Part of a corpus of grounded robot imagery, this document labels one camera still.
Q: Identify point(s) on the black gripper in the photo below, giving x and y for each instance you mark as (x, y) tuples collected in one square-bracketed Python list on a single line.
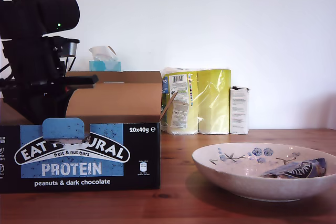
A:
[(34, 72)]

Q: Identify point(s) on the blue snackbar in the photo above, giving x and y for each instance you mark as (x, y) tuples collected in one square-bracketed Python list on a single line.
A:
[(296, 170)]

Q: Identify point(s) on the black blue snackbar carton box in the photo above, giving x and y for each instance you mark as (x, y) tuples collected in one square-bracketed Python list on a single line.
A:
[(78, 159)]

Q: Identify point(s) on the turquoise tissue box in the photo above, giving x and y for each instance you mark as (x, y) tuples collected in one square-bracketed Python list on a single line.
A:
[(105, 66)]

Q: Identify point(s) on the small white carton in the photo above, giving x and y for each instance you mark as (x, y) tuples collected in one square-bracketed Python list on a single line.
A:
[(239, 112)]

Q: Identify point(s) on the white plate with blue flowers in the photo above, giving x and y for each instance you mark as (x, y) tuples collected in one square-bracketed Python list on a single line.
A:
[(236, 182)]

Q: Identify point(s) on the black stick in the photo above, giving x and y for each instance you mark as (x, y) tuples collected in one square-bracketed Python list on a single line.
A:
[(72, 64)]

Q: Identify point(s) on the white tissue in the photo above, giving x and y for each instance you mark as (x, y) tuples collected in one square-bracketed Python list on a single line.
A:
[(101, 53)]

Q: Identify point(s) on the yellow-green paper towel pack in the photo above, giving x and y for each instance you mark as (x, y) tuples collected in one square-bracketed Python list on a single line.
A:
[(210, 102)]

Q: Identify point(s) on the grey gripper camera box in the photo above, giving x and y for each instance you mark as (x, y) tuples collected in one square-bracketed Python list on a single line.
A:
[(71, 48)]

